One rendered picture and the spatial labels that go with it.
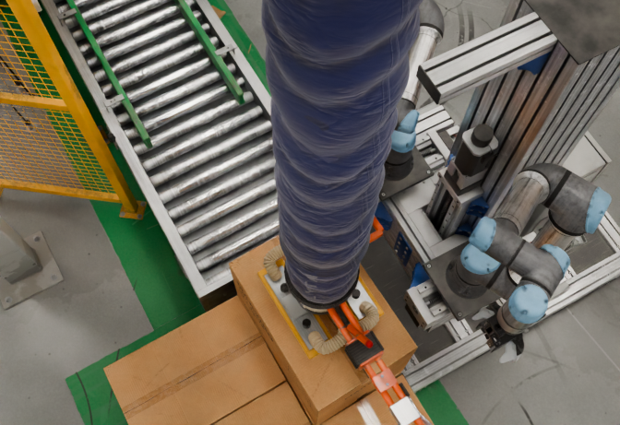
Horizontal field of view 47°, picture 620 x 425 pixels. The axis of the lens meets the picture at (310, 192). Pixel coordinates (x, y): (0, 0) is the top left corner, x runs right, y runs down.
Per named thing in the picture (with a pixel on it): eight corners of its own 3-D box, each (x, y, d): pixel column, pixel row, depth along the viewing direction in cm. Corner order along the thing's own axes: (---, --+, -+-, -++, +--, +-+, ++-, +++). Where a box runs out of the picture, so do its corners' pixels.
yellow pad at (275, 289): (256, 274, 240) (256, 269, 236) (282, 259, 242) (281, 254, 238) (309, 360, 228) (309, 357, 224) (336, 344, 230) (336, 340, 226)
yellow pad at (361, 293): (304, 246, 244) (304, 241, 240) (329, 232, 247) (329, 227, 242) (359, 330, 232) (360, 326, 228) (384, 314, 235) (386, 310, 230)
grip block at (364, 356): (342, 348, 220) (343, 344, 214) (369, 332, 222) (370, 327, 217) (357, 371, 217) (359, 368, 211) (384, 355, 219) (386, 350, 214)
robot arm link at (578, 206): (495, 269, 233) (572, 160, 192) (536, 295, 229) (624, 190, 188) (480, 293, 226) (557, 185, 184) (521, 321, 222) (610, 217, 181)
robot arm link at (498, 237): (535, 142, 196) (482, 217, 158) (570, 162, 194) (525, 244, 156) (514, 174, 203) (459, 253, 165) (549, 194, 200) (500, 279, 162)
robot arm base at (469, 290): (473, 248, 245) (480, 238, 236) (499, 286, 240) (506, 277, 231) (436, 268, 242) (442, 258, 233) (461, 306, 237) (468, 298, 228)
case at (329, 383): (237, 295, 289) (228, 263, 252) (320, 246, 298) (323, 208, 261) (315, 427, 268) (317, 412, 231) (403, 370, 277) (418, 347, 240)
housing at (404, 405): (387, 409, 212) (388, 407, 208) (405, 396, 214) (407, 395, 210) (399, 430, 210) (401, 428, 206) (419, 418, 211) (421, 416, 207)
